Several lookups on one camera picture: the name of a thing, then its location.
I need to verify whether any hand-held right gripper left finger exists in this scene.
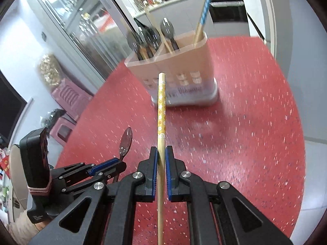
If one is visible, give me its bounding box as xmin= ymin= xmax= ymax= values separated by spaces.
xmin=31 ymin=147 xmax=158 ymax=245

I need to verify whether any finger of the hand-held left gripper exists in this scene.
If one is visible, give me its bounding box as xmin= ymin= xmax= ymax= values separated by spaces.
xmin=61 ymin=161 xmax=127 ymax=197
xmin=52 ymin=158 xmax=120 ymax=182

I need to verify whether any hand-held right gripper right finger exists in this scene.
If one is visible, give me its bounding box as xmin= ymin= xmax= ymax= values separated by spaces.
xmin=165 ymin=145 xmax=294 ymax=245

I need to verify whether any yellow floral chopstick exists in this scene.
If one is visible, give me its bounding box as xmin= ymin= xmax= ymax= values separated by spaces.
xmin=156 ymin=73 xmax=167 ymax=245
xmin=143 ymin=4 xmax=175 ymax=55

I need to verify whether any beige and white utensil holder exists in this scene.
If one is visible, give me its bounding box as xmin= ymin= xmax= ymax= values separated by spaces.
xmin=124 ymin=31 xmax=219 ymax=107

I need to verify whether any person's left forearm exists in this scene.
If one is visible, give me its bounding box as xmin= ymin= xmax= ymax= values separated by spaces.
xmin=6 ymin=207 xmax=48 ymax=236

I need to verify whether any small pink plastic stool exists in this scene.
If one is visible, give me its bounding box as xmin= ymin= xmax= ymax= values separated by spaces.
xmin=48 ymin=117 xmax=77 ymax=146

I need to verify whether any dark plastic bag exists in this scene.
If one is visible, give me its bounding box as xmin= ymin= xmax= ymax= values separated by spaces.
xmin=40 ymin=108 xmax=67 ymax=131

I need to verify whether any large pink plastic stool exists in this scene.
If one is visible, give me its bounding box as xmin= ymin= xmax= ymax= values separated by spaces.
xmin=50 ymin=78 xmax=94 ymax=122

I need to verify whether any clear bag of pale nuts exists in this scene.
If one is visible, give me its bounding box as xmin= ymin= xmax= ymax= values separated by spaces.
xmin=38 ymin=53 xmax=63 ymax=88

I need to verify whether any glass door cabinet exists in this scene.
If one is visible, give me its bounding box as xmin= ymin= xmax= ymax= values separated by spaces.
xmin=30 ymin=0 xmax=139 ymax=82

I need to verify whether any white kitchen counter cabinet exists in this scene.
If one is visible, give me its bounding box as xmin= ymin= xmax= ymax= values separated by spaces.
xmin=133 ymin=0 xmax=213 ymax=42

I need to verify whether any blue patterned chopstick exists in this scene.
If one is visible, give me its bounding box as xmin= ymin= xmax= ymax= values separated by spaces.
xmin=195 ymin=0 xmax=213 ymax=44

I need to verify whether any black built-in oven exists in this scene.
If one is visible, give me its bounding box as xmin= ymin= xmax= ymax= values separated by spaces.
xmin=208 ymin=0 xmax=250 ymax=38

